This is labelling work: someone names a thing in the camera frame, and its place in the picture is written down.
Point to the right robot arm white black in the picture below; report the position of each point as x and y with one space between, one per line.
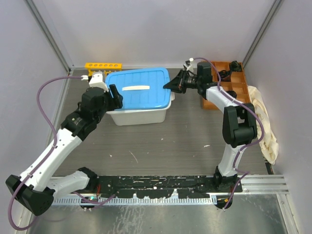
239 127

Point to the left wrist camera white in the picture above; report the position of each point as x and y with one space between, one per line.
96 80

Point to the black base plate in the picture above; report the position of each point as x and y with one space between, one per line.
186 186

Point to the white plastic bin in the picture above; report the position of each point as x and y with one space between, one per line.
139 117

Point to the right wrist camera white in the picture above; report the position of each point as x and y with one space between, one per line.
188 65

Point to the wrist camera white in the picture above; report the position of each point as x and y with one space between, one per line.
96 80
188 65

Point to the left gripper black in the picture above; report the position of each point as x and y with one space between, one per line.
115 99

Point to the white slotted cable duct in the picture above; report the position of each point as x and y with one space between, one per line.
173 200

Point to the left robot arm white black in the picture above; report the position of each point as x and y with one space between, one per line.
34 188

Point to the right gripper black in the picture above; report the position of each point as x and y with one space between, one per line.
174 85

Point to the yellow test tube rack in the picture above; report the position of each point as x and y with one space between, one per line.
106 68

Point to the blue plastic tray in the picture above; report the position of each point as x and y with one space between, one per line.
142 89

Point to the cream cloth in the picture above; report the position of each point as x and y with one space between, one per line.
268 145

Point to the orange compartment tray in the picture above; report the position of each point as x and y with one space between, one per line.
236 82

